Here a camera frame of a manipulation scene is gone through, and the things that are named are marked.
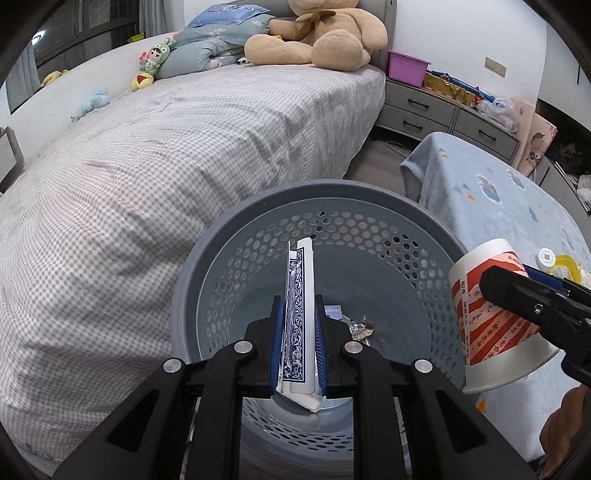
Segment purple plastic basket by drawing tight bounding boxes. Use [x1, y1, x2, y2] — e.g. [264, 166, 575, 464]
[388, 51, 431, 88]

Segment pink cartoon board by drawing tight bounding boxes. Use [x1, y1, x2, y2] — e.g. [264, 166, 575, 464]
[526, 113, 558, 176]

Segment light blue plush toy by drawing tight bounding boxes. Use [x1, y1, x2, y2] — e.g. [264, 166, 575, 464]
[71, 89, 110, 121]

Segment clear plastic bag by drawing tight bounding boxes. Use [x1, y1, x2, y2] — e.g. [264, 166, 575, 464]
[475, 97, 519, 131]

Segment dark window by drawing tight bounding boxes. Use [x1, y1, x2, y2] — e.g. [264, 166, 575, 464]
[7, 0, 185, 114]

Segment colourful foil packets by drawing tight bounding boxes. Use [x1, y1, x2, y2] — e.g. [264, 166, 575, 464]
[427, 69, 497, 103]

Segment grey padded headboard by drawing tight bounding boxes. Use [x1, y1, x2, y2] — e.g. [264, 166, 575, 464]
[358, 0, 398, 70]

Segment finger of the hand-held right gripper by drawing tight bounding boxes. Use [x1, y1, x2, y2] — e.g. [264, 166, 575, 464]
[479, 265, 591, 352]
[523, 265, 591, 313]

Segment white wardrobe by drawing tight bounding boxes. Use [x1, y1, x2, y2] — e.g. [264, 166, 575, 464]
[536, 18, 591, 222]

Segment grey perforated basket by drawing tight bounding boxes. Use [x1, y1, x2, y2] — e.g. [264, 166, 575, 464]
[171, 179, 472, 478]

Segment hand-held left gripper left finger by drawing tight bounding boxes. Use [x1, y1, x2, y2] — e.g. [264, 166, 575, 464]
[53, 295, 284, 480]

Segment blue floral quilt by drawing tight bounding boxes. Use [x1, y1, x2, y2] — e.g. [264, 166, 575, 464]
[154, 14, 278, 79]

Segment brown printed snack packet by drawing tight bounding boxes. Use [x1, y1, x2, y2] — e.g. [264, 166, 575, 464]
[348, 316, 377, 343]

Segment blue printed blanket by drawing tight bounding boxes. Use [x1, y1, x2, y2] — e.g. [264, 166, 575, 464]
[399, 131, 591, 462]

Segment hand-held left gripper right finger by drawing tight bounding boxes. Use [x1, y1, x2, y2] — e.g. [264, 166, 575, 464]
[314, 295, 539, 480]

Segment playing card box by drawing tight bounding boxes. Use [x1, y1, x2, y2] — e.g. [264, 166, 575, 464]
[276, 237, 324, 413]

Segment green hooded doll plush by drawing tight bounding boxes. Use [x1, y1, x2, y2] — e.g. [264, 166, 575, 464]
[139, 37, 178, 77]

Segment grey checked bed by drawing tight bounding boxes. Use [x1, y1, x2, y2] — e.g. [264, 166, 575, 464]
[0, 30, 386, 467]

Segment grey drawer dresser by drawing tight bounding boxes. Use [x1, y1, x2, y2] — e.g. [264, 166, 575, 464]
[376, 78, 520, 162]

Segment tan teddy bear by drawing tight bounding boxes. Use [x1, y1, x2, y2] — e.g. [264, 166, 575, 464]
[244, 0, 387, 71]

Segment dark metal frame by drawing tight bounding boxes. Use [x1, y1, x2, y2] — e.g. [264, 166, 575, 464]
[0, 127, 25, 192]

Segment yellow tape ring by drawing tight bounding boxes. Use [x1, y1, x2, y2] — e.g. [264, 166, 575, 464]
[554, 254, 583, 280]

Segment gold gift box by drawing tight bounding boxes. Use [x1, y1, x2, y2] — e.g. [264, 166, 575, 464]
[424, 74, 483, 106]

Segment red white paper cup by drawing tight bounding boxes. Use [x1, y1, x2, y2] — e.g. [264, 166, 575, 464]
[448, 239, 561, 394]

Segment blue printed pillow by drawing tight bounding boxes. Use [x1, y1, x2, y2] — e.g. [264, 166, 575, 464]
[185, 4, 271, 29]

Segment person's right hand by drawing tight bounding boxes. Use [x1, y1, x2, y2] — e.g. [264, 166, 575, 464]
[539, 387, 591, 464]

